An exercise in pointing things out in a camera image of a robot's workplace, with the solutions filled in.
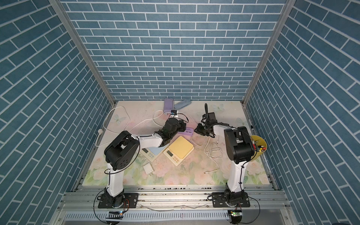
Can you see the purple power strip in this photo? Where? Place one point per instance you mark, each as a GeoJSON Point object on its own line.
{"type": "Point", "coordinates": [189, 131]}

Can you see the aluminium corner post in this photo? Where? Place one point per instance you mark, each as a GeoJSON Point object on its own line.
{"type": "Point", "coordinates": [64, 18]}
{"type": "Point", "coordinates": [272, 41]}

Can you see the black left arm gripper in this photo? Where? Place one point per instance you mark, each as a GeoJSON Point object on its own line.
{"type": "Point", "coordinates": [180, 124]}

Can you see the aluminium corner post left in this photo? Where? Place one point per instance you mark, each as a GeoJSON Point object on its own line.
{"type": "Point", "coordinates": [64, 18]}

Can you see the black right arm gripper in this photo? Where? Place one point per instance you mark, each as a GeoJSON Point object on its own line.
{"type": "Point", "coordinates": [199, 130]}

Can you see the white charger adapter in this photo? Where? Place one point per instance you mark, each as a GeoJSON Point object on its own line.
{"type": "Point", "coordinates": [148, 169]}

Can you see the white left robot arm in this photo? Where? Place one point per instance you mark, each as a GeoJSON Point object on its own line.
{"type": "Point", "coordinates": [123, 150]}

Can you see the aluminium corner post right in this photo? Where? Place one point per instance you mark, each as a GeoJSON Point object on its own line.
{"type": "Point", "coordinates": [272, 41]}

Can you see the yellow top kitchen scale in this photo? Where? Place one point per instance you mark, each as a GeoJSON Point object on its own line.
{"type": "Point", "coordinates": [177, 151]}

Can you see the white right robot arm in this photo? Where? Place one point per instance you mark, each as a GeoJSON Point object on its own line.
{"type": "Point", "coordinates": [239, 148]}

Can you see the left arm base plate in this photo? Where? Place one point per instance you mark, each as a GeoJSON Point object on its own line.
{"type": "Point", "coordinates": [123, 200]}

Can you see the yellow cup with pens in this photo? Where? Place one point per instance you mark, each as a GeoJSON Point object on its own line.
{"type": "Point", "coordinates": [260, 146]}

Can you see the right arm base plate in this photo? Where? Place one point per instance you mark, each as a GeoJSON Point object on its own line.
{"type": "Point", "coordinates": [227, 199]}

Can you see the aluminium front rail frame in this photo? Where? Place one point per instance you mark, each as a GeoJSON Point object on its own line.
{"type": "Point", "coordinates": [174, 205]}

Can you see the blue top kitchen scale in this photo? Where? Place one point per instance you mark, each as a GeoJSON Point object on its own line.
{"type": "Point", "coordinates": [152, 153]}

